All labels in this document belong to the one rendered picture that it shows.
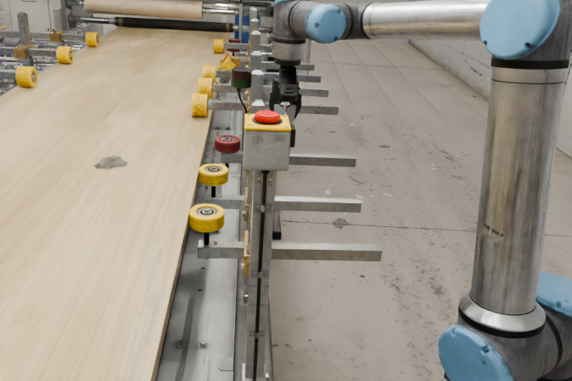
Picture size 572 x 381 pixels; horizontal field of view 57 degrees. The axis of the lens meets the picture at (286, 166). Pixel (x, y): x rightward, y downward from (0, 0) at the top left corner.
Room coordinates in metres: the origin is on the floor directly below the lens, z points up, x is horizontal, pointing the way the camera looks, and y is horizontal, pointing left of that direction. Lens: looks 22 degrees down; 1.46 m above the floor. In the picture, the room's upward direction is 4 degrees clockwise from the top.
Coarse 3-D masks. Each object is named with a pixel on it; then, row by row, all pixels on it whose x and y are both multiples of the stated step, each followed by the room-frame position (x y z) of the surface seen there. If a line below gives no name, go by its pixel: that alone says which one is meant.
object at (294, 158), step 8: (240, 152) 1.57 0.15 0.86; (224, 160) 1.55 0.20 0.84; (232, 160) 1.55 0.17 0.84; (240, 160) 1.55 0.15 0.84; (296, 160) 1.57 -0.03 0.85; (304, 160) 1.57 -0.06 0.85; (312, 160) 1.57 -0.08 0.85; (320, 160) 1.58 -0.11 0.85; (328, 160) 1.58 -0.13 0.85; (336, 160) 1.58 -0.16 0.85; (344, 160) 1.58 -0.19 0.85; (352, 160) 1.59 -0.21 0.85
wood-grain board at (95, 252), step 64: (64, 64) 2.48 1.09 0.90; (128, 64) 2.58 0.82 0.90; (192, 64) 2.69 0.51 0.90; (0, 128) 1.53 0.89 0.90; (64, 128) 1.57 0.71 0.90; (128, 128) 1.61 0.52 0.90; (192, 128) 1.66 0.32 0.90; (0, 192) 1.10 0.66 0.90; (64, 192) 1.12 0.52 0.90; (128, 192) 1.14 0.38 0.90; (192, 192) 1.17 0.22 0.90; (0, 256) 0.84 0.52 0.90; (64, 256) 0.85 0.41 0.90; (128, 256) 0.86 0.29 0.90; (0, 320) 0.66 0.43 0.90; (64, 320) 0.67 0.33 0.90; (128, 320) 0.68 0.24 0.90
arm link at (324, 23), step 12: (300, 0) 1.39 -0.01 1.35; (300, 12) 1.33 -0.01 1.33; (312, 12) 1.30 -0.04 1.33; (324, 12) 1.28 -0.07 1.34; (336, 12) 1.30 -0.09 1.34; (348, 12) 1.34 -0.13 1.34; (300, 24) 1.32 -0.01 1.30; (312, 24) 1.28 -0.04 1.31; (324, 24) 1.28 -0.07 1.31; (336, 24) 1.30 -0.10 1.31; (348, 24) 1.34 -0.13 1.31; (300, 36) 1.36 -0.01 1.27; (312, 36) 1.29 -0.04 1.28; (324, 36) 1.29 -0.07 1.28; (336, 36) 1.30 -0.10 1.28
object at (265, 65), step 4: (244, 60) 2.56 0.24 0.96; (240, 64) 2.55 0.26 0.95; (244, 64) 2.55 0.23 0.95; (264, 64) 2.56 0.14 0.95; (268, 64) 2.56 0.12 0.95; (272, 64) 2.56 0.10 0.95; (276, 64) 2.56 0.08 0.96; (300, 64) 2.57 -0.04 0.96; (304, 64) 2.58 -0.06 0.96; (308, 64) 2.59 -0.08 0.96; (312, 64) 2.60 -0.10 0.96; (264, 68) 2.56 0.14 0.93; (268, 68) 2.56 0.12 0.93; (272, 68) 2.56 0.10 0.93; (276, 68) 2.56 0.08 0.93; (296, 68) 2.57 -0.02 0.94; (300, 68) 2.57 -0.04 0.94; (304, 68) 2.58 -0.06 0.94; (308, 68) 2.58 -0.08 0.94; (312, 68) 2.58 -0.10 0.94
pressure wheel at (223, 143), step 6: (216, 138) 1.56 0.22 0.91; (222, 138) 1.57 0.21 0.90; (228, 138) 1.56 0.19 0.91; (234, 138) 1.58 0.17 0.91; (216, 144) 1.54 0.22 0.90; (222, 144) 1.53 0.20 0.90; (228, 144) 1.52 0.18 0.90; (234, 144) 1.53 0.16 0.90; (216, 150) 1.54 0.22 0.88; (222, 150) 1.53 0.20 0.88; (228, 150) 1.52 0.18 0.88; (234, 150) 1.53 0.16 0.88; (228, 168) 1.56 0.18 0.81
